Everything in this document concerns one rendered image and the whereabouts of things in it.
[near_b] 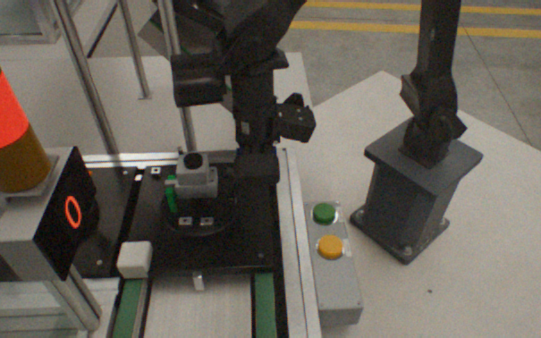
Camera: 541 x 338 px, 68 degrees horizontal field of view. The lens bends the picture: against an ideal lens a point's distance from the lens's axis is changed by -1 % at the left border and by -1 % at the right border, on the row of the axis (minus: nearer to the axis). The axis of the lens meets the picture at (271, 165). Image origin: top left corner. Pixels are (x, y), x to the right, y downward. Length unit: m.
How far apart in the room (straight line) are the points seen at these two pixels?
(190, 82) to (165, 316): 0.37
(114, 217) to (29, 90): 0.71
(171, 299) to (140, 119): 0.58
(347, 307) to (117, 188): 0.46
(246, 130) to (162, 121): 0.57
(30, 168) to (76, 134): 0.75
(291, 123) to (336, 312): 0.29
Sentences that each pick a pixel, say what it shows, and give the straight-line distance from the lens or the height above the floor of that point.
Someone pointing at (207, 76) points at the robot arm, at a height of 1.26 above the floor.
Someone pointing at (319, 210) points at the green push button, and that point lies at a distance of 0.72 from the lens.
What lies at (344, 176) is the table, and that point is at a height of 0.86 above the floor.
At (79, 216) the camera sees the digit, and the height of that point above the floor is 1.19.
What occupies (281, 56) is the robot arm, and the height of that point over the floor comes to 1.27.
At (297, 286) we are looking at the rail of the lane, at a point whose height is 0.96.
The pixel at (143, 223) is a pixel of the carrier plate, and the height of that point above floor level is 0.97.
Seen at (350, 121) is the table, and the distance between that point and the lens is 1.10.
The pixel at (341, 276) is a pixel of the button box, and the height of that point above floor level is 0.96.
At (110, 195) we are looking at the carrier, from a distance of 0.80.
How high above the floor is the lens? 1.52
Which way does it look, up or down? 44 degrees down
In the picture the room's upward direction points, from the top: straight up
